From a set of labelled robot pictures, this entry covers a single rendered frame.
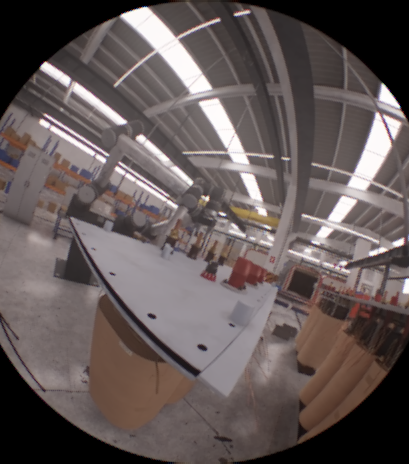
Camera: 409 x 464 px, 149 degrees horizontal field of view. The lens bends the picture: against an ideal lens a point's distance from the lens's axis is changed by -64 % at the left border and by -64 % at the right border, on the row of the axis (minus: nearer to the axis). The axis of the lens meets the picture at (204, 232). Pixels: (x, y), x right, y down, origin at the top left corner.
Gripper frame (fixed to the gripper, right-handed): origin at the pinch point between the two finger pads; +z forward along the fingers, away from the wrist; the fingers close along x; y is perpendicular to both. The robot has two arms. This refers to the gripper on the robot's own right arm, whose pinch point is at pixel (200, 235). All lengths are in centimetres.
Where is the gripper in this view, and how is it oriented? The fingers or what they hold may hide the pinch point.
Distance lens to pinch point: 113.9
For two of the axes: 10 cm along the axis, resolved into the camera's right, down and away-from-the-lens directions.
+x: -7.8, -2.8, 5.6
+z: -3.9, 9.2, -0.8
